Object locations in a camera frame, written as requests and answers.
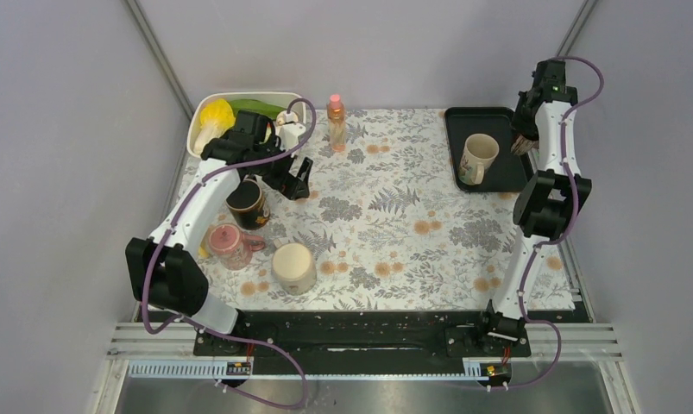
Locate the white plastic vegetable tub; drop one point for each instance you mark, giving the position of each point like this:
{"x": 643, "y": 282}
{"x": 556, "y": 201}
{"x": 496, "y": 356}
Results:
{"x": 291, "y": 101}

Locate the pink glass mug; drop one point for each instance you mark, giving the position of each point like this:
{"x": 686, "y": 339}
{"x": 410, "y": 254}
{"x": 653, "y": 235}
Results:
{"x": 232, "y": 246}

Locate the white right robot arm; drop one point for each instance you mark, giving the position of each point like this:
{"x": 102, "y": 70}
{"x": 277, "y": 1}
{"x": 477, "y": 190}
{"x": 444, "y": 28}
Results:
{"x": 547, "y": 208}

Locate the black serving tray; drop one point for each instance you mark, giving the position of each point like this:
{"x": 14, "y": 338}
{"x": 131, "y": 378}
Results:
{"x": 509, "y": 172}

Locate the cream floral mug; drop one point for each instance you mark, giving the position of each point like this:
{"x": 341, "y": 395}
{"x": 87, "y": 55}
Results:
{"x": 479, "y": 153}

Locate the black mug with tan rim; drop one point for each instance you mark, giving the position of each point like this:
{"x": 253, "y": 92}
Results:
{"x": 248, "y": 205}

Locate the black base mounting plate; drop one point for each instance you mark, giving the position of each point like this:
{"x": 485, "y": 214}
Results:
{"x": 357, "y": 342}

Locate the brown striped small mug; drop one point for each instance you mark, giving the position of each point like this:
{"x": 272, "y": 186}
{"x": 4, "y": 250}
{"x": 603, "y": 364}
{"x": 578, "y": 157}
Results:
{"x": 522, "y": 146}

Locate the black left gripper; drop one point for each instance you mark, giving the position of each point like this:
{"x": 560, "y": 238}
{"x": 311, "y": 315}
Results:
{"x": 292, "y": 187}

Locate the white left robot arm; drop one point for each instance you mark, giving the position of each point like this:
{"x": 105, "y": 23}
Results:
{"x": 163, "y": 270}

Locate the beige upside-down mug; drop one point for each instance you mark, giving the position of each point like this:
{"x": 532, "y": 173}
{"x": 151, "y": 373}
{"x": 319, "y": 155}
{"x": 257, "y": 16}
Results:
{"x": 294, "y": 267}

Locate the small control board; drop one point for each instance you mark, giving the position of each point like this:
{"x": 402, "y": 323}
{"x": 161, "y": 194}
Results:
{"x": 238, "y": 368}
{"x": 497, "y": 370}

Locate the aluminium frame rail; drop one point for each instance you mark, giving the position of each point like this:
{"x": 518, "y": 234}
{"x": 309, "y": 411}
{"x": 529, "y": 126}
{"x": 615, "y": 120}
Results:
{"x": 132, "y": 342}

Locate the right small control board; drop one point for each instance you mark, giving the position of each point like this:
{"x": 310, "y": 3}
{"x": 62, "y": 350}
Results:
{"x": 497, "y": 370}

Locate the white napa cabbage toy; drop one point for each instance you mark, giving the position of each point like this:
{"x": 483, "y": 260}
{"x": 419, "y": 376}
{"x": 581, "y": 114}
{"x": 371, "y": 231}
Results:
{"x": 214, "y": 119}

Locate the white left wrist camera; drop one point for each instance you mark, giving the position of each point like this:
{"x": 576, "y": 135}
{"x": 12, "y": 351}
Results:
{"x": 289, "y": 129}

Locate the left small control board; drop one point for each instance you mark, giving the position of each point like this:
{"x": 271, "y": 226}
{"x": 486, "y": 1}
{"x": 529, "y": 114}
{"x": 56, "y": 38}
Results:
{"x": 238, "y": 368}

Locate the pink drink bottle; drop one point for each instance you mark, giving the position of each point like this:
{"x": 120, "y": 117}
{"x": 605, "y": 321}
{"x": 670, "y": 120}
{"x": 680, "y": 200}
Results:
{"x": 336, "y": 114}

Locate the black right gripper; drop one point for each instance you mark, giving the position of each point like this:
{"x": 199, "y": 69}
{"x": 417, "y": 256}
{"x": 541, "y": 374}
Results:
{"x": 518, "y": 124}

